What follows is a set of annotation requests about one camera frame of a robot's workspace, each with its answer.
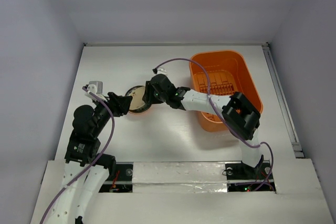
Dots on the orange plastic dish rack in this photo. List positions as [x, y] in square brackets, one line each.
[228, 74]

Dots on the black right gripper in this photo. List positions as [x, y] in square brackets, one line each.
[150, 92]

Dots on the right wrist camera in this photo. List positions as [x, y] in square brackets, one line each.
[160, 70]

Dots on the orange red plate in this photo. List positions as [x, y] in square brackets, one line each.
[139, 112]

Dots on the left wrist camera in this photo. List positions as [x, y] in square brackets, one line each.
[94, 87]

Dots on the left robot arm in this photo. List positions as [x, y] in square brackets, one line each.
[87, 166]

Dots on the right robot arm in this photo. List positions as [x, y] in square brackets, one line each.
[236, 112]

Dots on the blue floral patterned plate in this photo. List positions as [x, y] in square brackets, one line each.
[131, 90]

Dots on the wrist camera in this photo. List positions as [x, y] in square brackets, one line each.
[160, 70]
[94, 87]

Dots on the silver foil tape strip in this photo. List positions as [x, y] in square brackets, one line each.
[179, 177]

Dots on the pale green rimmed plate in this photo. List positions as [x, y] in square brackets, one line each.
[137, 99]

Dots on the aluminium side rail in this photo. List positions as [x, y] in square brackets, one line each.
[296, 146]

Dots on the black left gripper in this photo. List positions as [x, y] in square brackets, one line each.
[119, 104]

